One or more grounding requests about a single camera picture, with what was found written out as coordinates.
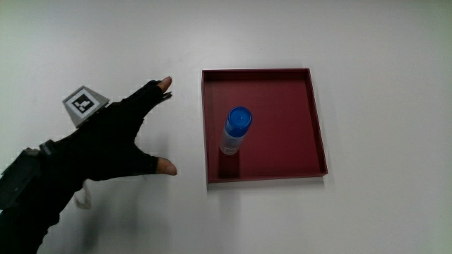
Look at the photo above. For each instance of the dark red square plate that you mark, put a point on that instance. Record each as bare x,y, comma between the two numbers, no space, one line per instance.
282,134

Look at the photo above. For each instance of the person's left hand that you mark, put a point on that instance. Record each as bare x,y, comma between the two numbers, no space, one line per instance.
102,141

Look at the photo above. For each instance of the person's left forearm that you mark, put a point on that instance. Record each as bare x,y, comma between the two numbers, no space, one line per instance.
24,197

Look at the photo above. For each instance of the blue-capped glue stick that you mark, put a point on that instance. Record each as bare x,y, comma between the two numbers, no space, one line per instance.
236,128

